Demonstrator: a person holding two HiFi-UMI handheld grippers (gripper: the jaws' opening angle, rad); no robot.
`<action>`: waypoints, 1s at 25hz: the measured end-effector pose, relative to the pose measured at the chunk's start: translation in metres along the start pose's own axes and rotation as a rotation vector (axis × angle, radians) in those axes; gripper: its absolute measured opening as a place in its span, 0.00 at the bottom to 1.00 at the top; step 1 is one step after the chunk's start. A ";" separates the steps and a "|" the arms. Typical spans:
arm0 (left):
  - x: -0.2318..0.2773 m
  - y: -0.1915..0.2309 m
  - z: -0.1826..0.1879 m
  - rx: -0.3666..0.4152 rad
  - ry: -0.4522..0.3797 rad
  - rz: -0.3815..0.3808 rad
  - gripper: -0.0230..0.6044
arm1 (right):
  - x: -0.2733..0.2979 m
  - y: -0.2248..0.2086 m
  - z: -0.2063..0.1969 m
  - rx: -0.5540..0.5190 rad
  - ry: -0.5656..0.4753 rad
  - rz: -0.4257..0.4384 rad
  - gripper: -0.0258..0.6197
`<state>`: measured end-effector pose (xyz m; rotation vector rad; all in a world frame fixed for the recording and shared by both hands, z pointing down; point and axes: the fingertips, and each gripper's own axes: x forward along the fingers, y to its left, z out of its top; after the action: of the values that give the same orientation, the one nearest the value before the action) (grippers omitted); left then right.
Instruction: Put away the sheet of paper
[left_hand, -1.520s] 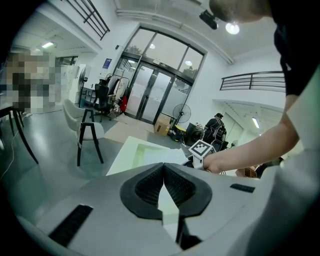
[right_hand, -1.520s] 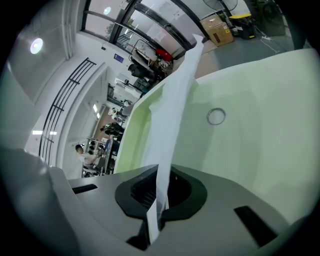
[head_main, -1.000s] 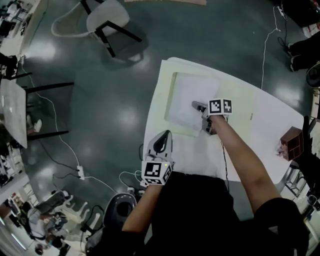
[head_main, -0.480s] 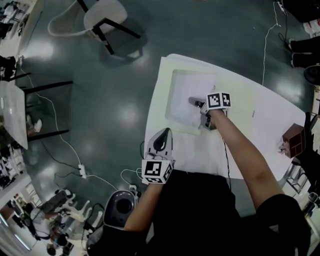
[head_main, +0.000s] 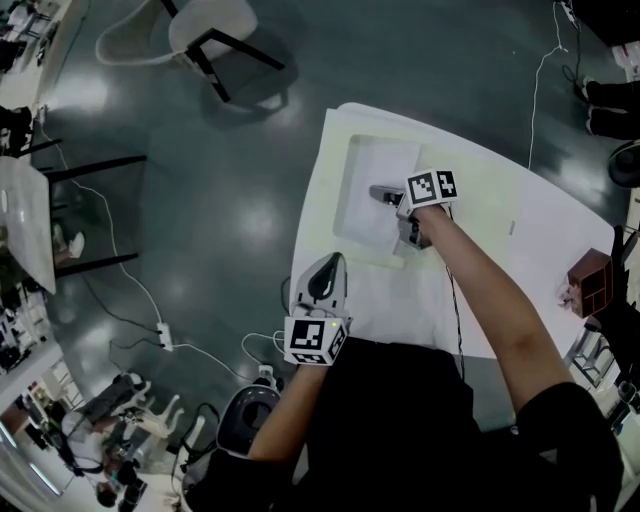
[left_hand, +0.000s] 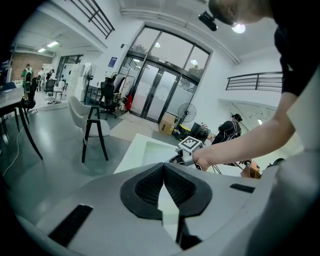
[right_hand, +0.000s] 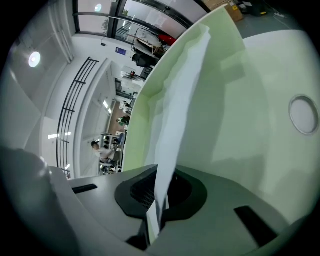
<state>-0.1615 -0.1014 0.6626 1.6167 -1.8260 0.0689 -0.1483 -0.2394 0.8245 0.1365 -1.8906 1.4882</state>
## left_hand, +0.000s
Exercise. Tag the blue wall sign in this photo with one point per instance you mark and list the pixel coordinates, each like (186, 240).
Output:
(112, 62)

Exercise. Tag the small white chair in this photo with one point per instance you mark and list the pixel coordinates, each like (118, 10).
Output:
(61, 86)

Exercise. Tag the blue laptop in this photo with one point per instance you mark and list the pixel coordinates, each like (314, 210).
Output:
(8, 86)

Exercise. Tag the person's face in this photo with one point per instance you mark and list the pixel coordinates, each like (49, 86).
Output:
(250, 11)

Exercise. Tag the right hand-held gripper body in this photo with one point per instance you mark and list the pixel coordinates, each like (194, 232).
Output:
(190, 143)

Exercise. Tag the coat rack with clothes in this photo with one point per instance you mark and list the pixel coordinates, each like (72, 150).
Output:
(122, 85)

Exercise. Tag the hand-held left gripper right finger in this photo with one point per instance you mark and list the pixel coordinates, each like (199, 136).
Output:
(225, 205)

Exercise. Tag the black head-mounted camera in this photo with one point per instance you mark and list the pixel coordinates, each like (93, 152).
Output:
(208, 21)

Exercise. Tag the dark grey table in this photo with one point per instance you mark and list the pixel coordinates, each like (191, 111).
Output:
(10, 98)

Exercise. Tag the brown wooden box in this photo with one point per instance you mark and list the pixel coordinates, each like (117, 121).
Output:
(250, 172)

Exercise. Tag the person's right forearm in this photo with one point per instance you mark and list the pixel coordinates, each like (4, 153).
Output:
(237, 150)

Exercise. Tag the person's black clothing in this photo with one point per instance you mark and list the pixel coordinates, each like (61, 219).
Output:
(297, 50)

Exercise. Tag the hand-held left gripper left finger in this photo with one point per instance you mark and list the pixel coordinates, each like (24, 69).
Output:
(100, 212)

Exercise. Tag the yellow and black box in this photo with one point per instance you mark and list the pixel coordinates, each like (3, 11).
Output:
(185, 131)

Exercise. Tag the red bag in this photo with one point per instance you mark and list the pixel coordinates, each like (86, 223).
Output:
(128, 102)

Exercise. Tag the pale yellow cloth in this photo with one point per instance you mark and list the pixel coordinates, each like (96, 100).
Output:
(157, 152)

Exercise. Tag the black office chair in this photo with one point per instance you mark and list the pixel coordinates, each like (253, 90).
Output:
(50, 86)
(30, 92)
(107, 92)

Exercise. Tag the white chair with black legs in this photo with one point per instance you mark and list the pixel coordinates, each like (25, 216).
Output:
(77, 110)

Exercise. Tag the beige floor mat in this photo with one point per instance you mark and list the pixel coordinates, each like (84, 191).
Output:
(140, 121)
(130, 131)

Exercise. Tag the brown cardboard box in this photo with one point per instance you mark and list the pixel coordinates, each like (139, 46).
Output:
(167, 126)

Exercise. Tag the black framed glass door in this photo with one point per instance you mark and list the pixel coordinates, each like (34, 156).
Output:
(160, 92)

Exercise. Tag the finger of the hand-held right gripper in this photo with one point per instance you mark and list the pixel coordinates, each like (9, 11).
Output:
(176, 160)

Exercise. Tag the grey standing fan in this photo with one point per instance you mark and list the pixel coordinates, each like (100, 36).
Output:
(88, 72)

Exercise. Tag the black balcony railing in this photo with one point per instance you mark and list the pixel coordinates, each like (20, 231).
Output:
(256, 81)
(109, 32)

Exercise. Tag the fluorescent ceiling light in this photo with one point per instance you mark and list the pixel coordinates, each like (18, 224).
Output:
(42, 50)
(53, 44)

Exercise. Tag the black pedestal fan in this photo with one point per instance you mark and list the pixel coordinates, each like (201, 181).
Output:
(187, 111)

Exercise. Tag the white partition board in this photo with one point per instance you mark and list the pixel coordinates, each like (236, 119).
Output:
(73, 80)

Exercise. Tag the round ceiling lamp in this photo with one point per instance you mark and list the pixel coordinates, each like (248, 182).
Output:
(238, 28)

